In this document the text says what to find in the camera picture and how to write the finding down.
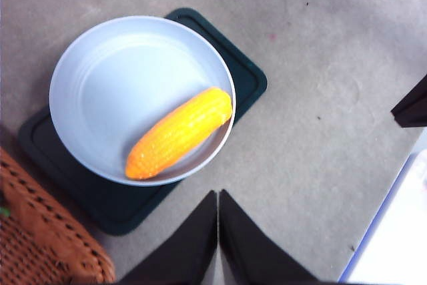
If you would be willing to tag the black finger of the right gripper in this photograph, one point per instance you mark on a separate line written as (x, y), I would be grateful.
(413, 111)

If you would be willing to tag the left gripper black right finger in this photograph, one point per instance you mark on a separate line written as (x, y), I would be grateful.
(253, 251)

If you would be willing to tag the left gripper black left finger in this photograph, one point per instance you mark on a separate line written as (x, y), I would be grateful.
(187, 251)

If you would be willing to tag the yellow corn cob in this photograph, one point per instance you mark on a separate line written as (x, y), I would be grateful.
(180, 131)

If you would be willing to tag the blue round plate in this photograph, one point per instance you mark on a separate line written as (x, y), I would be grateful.
(116, 98)

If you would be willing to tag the brown wicker basket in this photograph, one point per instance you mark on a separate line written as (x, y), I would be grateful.
(40, 248)

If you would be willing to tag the black rectangular tray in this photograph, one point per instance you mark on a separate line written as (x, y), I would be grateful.
(116, 211)

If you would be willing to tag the white panel with blue edge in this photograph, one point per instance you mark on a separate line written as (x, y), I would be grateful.
(393, 231)

